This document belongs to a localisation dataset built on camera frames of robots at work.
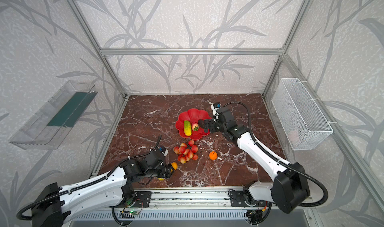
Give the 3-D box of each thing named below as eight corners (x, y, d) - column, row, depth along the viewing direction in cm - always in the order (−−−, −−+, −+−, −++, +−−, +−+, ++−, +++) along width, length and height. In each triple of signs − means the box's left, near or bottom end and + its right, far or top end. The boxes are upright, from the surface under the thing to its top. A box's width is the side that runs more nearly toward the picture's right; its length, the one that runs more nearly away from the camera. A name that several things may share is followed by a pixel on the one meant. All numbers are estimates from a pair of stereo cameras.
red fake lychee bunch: (182, 168, 85) (181, 164, 80) (174, 152, 91) (172, 148, 86) (201, 156, 89) (201, 152, 84) (192, 142, 95) (191, 137, 90)
